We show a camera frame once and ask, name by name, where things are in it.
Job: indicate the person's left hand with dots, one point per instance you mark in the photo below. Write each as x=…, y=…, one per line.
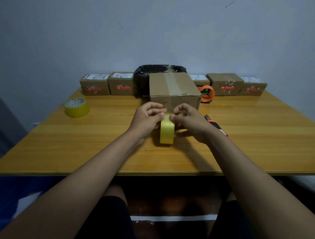
x=145, y=119

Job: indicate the black shorts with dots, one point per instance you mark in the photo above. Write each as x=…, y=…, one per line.
x=108, y=221

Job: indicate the yellow tape roll honeycomb core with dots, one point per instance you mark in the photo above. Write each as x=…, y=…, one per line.
x=77, y=110

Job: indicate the large brown cardboard box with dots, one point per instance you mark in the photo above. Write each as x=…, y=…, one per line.
x=172, y=83

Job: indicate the white paper sheet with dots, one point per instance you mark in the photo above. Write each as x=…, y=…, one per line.
x=25, y=204

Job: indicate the orange black utility knife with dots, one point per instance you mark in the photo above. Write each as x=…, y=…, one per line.
x=211, y=121

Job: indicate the person's left forearm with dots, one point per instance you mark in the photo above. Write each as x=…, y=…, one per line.
x=69, y=197

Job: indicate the small box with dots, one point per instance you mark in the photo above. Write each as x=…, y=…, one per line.
x=94, y=87
x=253, y=87
x=225, y=83
x=121, y=86
x=200, y=80

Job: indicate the person's left leg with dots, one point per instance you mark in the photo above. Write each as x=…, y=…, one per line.
x=114, y=192

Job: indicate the orange tape dispenser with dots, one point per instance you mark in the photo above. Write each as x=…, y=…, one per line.
x=211, y=91

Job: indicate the black bin with bag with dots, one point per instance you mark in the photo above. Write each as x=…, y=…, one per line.
x=142, y=83

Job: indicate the person's right forearm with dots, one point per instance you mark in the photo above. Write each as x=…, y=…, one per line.
x=260, y=192

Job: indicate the person's right hand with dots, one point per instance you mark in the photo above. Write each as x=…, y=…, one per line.
x=194, y=123

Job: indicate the yellow clear tape roll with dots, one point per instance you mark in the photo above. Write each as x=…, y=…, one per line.
x=167, y=133

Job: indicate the person's leg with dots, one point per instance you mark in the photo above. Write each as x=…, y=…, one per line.
x=230, y=197
x=114, y=192

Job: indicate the person's right leg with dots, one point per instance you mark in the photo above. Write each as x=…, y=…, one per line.
x=230, y=197

